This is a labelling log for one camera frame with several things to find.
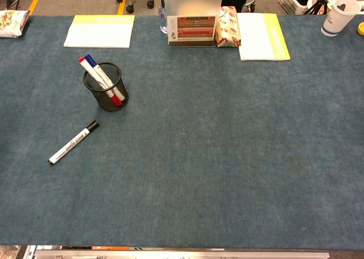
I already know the black capped whiteboard marker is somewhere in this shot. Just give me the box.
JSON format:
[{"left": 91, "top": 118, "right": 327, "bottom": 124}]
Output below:
[{"left": 48, "top": 120, "right": 100, "bottom": 166}]

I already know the black mesh pen cup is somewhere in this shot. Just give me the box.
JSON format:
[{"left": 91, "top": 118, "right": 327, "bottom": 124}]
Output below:
[{"left": 82, "top": 61, "right": 130, "bottom": 113}]

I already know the blue capped whiteboard marker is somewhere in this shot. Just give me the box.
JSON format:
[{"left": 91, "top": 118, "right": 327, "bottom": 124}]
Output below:
[{"left": 84, "top": 53, "right": 126, "bottom": 102}]

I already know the red capped whiteboard marker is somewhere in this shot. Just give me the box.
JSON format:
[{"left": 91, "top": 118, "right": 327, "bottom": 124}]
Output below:
[{"left": 78, "top": 56, "right": 123, "bottom": 108}]

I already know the blue felt table mat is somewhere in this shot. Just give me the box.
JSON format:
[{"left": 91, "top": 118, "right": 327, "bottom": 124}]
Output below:
[{"left": 0, "top": 14, "right": 364, "bottom": 248}]

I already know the red patterned picture card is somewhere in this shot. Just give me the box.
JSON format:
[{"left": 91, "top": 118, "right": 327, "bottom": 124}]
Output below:
[{"left": 167, "top": 15, "right": 217, "bottom": 43}]

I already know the patterned paper wrapped package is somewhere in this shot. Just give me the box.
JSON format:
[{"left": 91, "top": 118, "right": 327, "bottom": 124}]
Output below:
[{"left": 216, "top": 6, "right": 242, "bottom": 48}]

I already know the clear plastic water bottle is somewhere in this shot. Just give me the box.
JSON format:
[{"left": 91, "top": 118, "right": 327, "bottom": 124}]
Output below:
[{"left": 157, "top": 0, "right": 169, "bottom": 34}]

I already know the yellow white notebook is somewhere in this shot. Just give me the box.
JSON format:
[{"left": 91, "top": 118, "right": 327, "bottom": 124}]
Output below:
[
  {"left": 236, "top": 13, "right": 291, "bottom": 61},
  {"left": 63, "top": 14, "right": 136, "bottom": 48}
]

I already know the metal bookend stand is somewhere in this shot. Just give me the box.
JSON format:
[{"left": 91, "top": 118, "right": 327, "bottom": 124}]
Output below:
[{"left": 164, "top": 0, "right": 225, "bottom": 48}]

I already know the white plastic basket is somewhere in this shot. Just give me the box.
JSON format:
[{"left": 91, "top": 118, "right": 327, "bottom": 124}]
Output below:
[{"left": 278, "top": 0, "right": 328, "bottom": 15}]

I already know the black tripod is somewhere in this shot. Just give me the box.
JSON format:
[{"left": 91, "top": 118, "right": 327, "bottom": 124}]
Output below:
[{"left": 307, "top": 0, "right": 335, "bottom": 15}]

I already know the white paper cup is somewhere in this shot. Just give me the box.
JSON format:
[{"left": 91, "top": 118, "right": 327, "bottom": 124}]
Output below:
[{"left": 321, "top": 0, "right": 362, "bottom": 38}]

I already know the snack bag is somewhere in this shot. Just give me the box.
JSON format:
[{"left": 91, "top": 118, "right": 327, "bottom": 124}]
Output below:
[{"left": 0, "top": 10, "right": 31, "bottom": 39}]

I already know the aluminium rail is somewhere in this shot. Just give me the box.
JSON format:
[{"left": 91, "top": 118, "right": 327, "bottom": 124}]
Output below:
[{"left": 35, "top": 249, "right": 330, "bottom": 259}]

